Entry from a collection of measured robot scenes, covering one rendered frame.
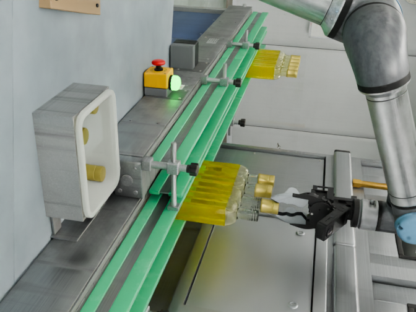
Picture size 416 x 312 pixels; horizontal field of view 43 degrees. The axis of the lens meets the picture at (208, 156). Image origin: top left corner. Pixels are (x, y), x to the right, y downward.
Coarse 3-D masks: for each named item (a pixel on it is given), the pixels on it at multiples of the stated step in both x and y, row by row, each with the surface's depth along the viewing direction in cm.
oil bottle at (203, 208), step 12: (192, 192) 131; (192, 204) 126; (204, 204) 126; (216, 204) 126; (228, 204) 126; (180, 216) 128; (192, 216) 128; (204, 216) 127; (216, 216) 126; (228, 216) 125
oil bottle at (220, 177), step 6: (198, 174) 138; (204, 174) 138; (210, 174) 139; (216, 174) 139; (222, 174) 139; (228, 174) 139; (234, 174) 139; (198, 180) 137; (204, 180) 136; (210, 180) 136; (216, 180) 136; (222, 180) 136; (228, 180) 136; (234, 180) 136; (240, 180) 136; (240, 186) 135
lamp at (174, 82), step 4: (172, 76) 152; (176, 76) 152; (168, 80) 152; (172, 80) 152; (176, 80) 152; (180, 80) 154; (168, 84) 152; (172, 84) 152; (176, 84) 152; (180, 84) 154; (168, 88) 153; (172, 88) 152; (176, 88) 153
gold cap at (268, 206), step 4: (264, 200) 130; (268, 200) 130; (272, 200) 130; (264, 204) 129; (268, 204) 129; (272, 204) 129; (276, 204) 129; (260, 208) 130; (264, 208) 129; (268, 208) 129; (272, 208) 129; (276, 208) 129; (264, 212) 131; (268, 212) 130; (272, 212) 130; (276, 212) 129
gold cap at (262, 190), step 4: (256, 184) 136; (260, 184) 136; (264, 184) 137; (256, 188) 136; (260, 188) 136; (264, 188) 135; (268, 188) 135; (256, 192) 136; (260, 192) 135; (264, 192) 135; (268, 192) 135; (256, 196) 137; (260, 196) 136; (264, 196) 136; (268, 196) 136
